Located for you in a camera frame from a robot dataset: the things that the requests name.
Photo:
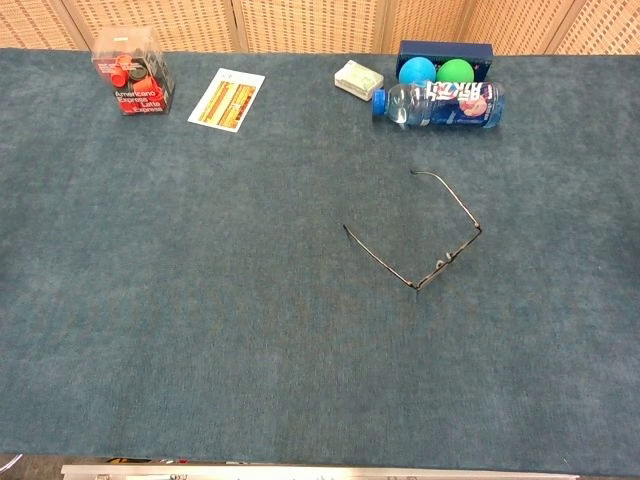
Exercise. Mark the thin-framed eyeglasses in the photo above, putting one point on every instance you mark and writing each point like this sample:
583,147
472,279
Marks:
442,262

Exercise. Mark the clear box with red cups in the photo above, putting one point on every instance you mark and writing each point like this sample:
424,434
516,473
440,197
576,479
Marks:
140,95

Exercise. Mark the small white green box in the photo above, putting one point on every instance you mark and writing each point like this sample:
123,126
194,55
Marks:
357,77

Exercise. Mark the white card with orange print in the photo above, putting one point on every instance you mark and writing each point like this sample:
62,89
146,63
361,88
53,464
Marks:
225,100

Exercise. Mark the green ball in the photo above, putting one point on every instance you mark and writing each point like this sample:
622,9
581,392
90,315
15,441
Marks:
455,70

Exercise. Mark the plastic bottle with blue label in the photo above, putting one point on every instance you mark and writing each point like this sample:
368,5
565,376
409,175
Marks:
450,107

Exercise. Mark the aluminium rail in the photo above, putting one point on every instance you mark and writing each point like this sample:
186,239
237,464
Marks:
300,473

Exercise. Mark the blue felt table mat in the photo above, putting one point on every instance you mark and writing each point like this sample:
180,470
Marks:
250,300

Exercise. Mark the woven rattan folding screen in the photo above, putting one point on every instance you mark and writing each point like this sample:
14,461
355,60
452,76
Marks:
300,25

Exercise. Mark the dark blue box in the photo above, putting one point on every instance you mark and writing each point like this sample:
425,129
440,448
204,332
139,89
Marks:
445,50

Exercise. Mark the blue ball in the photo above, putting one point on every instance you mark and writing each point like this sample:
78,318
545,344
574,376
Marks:
416,70

